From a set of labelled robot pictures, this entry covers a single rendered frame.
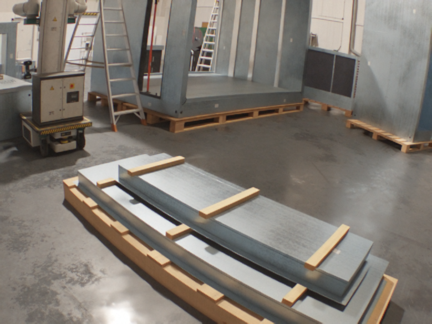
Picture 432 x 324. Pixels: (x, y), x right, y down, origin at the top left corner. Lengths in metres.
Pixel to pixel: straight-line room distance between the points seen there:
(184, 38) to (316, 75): 4.45
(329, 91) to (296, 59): 1.27
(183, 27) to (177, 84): 0.78
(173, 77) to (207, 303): 3.40
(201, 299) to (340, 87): 6.88
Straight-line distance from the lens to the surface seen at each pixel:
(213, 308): 1.59
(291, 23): 7.40
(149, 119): 4.76
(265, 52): 7.68
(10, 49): 6.10
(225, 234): 1.70
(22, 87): 4.22
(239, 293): 1.57
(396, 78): 6.37
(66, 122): 3.59
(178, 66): 4.41
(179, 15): 4.47
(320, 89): 8.08
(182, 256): 1.73
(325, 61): 8.04
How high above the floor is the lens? 1.23
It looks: 19 degrees down
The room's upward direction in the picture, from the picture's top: 6 degrees clockwise
